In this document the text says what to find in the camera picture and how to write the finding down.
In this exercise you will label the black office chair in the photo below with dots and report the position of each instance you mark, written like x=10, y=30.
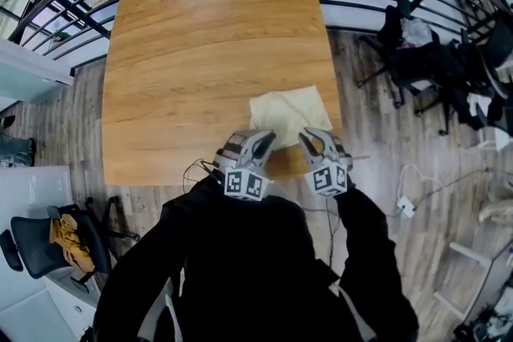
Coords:
x=461, y=72
x=401, y=64
x=32, y=248

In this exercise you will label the white power strip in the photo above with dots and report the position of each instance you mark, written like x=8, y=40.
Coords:
x=405, y=206

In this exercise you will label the white metal frame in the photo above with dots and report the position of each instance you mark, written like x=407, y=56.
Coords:
x=467, y=254

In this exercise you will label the white cloth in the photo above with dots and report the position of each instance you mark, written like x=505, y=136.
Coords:
x=479, y=104

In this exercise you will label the person's left forearm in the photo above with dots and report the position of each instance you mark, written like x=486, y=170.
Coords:
x=200, y=204

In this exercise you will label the person's right forearm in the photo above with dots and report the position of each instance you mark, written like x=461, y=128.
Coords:
x=360, y=216

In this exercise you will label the person's right hand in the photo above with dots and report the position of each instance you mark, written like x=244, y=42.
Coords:
x=347, y=162

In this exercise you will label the white cabinet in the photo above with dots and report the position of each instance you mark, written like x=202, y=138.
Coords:
x=32, y=188

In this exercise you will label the orange jacket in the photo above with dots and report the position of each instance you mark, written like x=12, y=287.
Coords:
x=68, y=240

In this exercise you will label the frosted glass partition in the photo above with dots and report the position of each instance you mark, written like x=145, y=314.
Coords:
x=24, y=80

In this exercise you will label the person's black clothed body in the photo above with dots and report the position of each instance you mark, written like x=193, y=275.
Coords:
x=260, y=252

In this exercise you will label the person's left hand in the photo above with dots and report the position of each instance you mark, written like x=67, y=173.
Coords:
x=232, y=152

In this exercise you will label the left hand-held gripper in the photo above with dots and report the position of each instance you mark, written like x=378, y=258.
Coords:
x=244, y=184

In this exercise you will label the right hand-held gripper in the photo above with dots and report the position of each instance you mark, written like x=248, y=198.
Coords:
x=326, y=180

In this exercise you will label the cream cloth shorts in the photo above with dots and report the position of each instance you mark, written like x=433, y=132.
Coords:
x=288, y=112

